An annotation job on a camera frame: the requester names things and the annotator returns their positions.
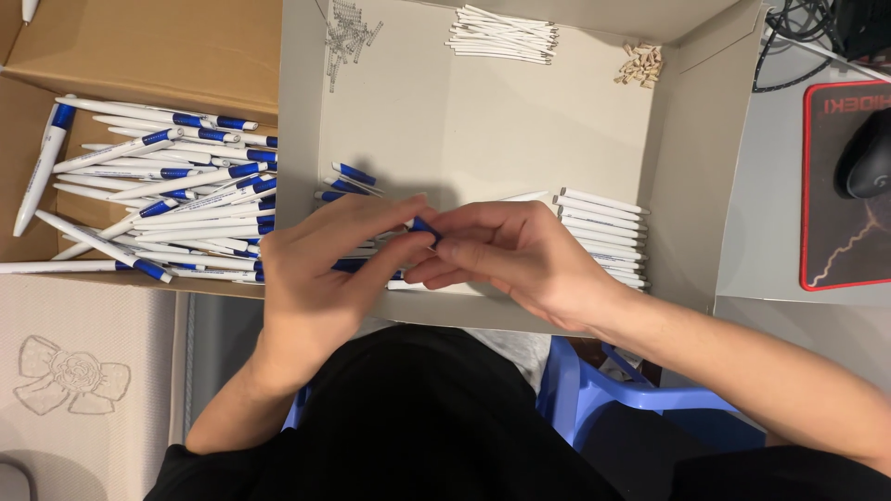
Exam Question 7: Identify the person's right hand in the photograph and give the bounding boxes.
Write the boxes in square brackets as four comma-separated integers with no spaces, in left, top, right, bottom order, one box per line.
[406,200,631,336]

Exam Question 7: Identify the black computer mouse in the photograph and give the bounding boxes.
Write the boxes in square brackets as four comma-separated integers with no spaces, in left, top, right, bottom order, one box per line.
[833,108,891,200]

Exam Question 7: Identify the small blue pen part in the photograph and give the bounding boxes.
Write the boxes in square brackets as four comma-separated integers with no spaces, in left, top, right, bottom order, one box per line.
[407,216,444,248]

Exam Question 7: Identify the black red-edged mouse pad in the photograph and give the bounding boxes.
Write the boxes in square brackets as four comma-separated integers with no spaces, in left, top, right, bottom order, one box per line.
[799,80,891,292]

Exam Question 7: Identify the black cables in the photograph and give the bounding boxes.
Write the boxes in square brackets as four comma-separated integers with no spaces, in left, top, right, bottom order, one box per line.
[752,0,846,95]

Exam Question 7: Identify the person's left hand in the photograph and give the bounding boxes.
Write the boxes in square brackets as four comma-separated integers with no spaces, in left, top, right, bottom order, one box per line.
[252,193,442,392]

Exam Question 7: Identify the person's black clothing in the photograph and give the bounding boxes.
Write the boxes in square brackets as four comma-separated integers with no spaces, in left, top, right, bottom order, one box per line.
[142,323,891,501]

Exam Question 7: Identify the pile of white ink refills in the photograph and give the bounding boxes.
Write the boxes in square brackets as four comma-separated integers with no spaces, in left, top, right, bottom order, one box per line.
[445,4,560,65]

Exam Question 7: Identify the grey cardboard tray box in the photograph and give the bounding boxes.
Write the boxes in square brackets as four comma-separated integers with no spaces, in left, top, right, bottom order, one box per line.
[275,0,767,338]

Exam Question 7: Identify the pile of metal springs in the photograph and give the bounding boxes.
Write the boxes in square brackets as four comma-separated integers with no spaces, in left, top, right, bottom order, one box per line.
[323,0,385,93]

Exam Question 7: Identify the brown cardboard box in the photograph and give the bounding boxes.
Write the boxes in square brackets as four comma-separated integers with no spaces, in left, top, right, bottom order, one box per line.
[0,0,283,300]

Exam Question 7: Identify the pile of white-blue pens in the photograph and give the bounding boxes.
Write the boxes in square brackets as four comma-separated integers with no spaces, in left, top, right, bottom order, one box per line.
[0,94,279,286]

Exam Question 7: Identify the white embroidered cloth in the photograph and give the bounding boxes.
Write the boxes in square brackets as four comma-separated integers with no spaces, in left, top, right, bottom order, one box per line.
[0,275,190,501]

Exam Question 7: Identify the pile of beige plastic pieces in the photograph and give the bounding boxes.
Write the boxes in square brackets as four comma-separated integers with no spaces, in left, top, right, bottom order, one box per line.
[614,43,664,89]

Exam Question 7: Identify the stack of white pen barrels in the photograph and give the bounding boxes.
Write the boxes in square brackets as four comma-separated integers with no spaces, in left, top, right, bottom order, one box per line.
[553,186,652,290]

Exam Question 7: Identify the black device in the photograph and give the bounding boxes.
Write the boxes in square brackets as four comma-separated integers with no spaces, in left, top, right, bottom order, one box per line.
[832,0,891,64]

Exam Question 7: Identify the grey object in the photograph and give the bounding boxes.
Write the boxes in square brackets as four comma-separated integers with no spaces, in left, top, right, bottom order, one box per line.
[0,459,36,501]

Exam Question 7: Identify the blue plastic chair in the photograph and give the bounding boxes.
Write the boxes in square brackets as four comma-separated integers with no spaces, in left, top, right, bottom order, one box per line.
[282,334,767,453]

